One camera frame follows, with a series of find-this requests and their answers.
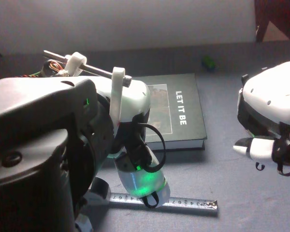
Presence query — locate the grey tape measure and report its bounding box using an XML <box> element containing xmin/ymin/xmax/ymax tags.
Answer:
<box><xmin>88</xmin><ymin>177</ymin><xmax>218</xmax><ymax>217</ymax></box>

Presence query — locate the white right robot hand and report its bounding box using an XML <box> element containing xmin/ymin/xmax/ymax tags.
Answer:
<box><xmin>232</xmin><ymin>58</ymin><xmax>290</xmax><ymax>177</ymax></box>

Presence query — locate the grey table cloth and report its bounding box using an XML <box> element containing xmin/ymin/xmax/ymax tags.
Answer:
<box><xmin>0</xmin><ymin>40</ymin><xmax>290</xmax><ymax>232</ymax></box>

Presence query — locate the green blue toy block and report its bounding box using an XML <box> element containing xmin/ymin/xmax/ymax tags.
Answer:
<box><xmin>202</xmin><ymin>55</ymin><xmax>218</xmax><ymax>72</ymax></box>

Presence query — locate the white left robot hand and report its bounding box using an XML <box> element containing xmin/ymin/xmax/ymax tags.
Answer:
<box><xmin>96</xmin><ymin>79</ymin><xmax>172</xmax><ymax>209</ymax></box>

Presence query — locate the black hardcover book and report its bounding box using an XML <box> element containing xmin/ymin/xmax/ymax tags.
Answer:
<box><xmin>130</xmin><ymin>73</ymin><xmax>208</xmax><ymax>152</ymax></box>

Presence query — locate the brown wooden chair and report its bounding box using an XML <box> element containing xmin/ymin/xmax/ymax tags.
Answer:
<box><xmin>254</xmin><ymin>0</ymin><xmax>290</xmax><ymax>43</ymax></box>

